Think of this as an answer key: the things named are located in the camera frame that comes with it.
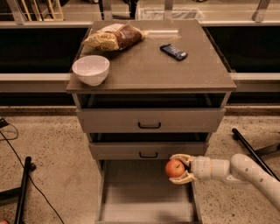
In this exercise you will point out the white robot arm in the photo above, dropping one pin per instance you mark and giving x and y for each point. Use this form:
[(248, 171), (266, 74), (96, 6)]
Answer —
[(239, 171)]

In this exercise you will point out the black top drawer handle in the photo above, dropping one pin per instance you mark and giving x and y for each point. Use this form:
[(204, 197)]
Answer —
[(153, 126)]

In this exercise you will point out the black stand leg left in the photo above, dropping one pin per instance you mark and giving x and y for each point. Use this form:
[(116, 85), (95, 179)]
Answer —
[(19, 193)]

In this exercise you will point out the grey drawer cabinet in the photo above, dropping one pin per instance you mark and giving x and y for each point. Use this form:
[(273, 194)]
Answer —
[(143, 77)]

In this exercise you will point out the bottom grey drawer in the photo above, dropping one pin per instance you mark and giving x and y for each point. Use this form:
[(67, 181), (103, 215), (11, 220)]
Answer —
[(139, 192)]

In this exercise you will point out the wooden frame in background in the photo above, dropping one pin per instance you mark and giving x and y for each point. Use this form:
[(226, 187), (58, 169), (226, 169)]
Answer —
[(41, 10)]

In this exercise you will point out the grey drawer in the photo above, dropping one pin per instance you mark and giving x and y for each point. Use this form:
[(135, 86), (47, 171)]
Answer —
[(117, 151), (173, 120), (139, 192)]

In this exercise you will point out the black middle drawer handle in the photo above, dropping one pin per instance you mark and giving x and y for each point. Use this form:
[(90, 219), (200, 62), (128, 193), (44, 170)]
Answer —
[(148, 155)]

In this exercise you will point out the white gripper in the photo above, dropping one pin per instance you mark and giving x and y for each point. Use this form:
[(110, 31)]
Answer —
[(200, 168)]

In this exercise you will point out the dark blue snack bar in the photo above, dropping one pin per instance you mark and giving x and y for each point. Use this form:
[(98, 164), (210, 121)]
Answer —
[(173, 52)]

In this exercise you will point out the white bowl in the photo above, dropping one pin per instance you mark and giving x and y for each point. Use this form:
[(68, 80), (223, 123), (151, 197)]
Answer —
[(91, 70)]

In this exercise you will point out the black drawer handle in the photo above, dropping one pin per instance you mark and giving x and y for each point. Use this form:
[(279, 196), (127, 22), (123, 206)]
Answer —
[(153, 126), (148, 155)]

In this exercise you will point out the top grey drawer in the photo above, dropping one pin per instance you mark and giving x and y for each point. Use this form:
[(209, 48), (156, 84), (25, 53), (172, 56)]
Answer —
[(173, 120)]

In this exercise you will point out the middle grey drawer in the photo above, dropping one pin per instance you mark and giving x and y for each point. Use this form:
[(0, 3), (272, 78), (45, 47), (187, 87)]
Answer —
[(117, 151)]

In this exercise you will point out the black stand leg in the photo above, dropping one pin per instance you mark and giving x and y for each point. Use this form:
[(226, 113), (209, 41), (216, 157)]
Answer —
[(19, 193), (257, 154)]

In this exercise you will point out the red apple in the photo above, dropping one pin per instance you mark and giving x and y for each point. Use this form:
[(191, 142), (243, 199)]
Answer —
[(174, 168)]

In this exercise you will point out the brown yellow snack bag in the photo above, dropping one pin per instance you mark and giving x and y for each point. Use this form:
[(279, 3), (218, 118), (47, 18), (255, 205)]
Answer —
[(115, 37)]

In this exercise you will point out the black stand leg right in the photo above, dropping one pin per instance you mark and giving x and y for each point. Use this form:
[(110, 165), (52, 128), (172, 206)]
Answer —
[(257, 154)]

